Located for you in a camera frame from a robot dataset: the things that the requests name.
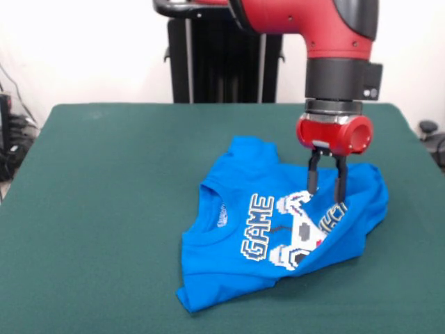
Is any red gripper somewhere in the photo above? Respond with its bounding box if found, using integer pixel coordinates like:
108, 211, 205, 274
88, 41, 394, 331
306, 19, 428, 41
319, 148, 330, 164
296, 113, 375, 204

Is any blue t-shirt with white print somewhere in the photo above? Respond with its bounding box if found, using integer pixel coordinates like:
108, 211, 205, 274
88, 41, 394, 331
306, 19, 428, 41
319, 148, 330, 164
175, 135, 389, 314

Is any dark green table cloth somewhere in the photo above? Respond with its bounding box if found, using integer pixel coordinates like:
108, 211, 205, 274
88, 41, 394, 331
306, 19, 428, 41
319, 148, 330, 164
0, 102, 445, 334

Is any black electronics box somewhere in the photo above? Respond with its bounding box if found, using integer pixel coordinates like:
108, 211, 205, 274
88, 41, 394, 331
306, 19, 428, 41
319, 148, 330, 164
0, 92, 15, 152

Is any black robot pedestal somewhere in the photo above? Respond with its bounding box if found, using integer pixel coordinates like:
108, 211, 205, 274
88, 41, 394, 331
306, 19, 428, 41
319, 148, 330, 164
152, 0, 307, 104

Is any black cable tangle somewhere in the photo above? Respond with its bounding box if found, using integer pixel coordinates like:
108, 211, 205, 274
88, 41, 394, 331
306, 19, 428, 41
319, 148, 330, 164
0, 114, 40, 182

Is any thin grey cable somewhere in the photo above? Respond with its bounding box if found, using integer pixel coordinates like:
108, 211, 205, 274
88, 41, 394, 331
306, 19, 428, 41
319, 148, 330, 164
0, 63, 38, 126

